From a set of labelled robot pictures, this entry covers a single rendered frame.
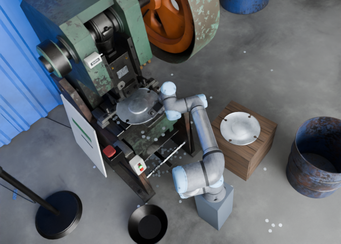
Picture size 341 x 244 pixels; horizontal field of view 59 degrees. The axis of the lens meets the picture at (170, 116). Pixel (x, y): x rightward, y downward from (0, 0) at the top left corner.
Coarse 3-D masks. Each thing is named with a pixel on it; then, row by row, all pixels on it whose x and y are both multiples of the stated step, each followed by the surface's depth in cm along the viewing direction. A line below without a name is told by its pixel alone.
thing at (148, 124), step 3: (159, 114) 186; (162, 114) 186; (156, 117) 185; (159, 117) 185; (150, 120) 184; (153, 120) 184; (156, 120) 184; (144, 123) 184; (147, 123) 183; (150, 123) 183; (153, 123) 184; (147, 126) 182; (150, 126) 183
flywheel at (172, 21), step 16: (160, 0) 162; (176, 0) 152; (144, 16) 188; (160, 16) 174; (176, 16) 162; (160, 32) 186; (176, 32) 173; (192, 32) 154; (160, 48) 192; (176, 48) 177
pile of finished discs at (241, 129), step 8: (240, 112) 230; (232, 120) 227; (240, 120) 226; (248, 120) 225; (256, 120) 224; (224, 128) 224; (232, 128) 222; (240, 128) 221; (248, 128) 220; (256, 128) 220; (224, 136) 220; (232, 136) 219; (240, 136) 218; (248, 136) 217; (240, 144) 214
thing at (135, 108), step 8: (144, 88) 200; (136, 96) 197; (144, 96) 196; (152, 96) 195; (120, 104) 195; (128, 104) 194; (136, 104) 192; (144, 104) 191; (152, 104) 191; (120, 112) 191; (128, 112) 190; (136, 112) 189; (144, 112) 189; (136, 120) 186; (144, 120) 185
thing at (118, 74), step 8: (120, 48) 168; (112, 56) 165; (120, 56) 164; (128, 56) 168; (112, 64) 163; (120, 64) 167; (128, 64) 172; (112, 72) 166; (120, 72) 170; (128, 72) 175; (120, 80) 174; (128, 80) 179; (136, 80) 184; (120, 88) 176; (128, 88) 178; (136, 88) 181; (120, 96) 182; (128, 96) 182
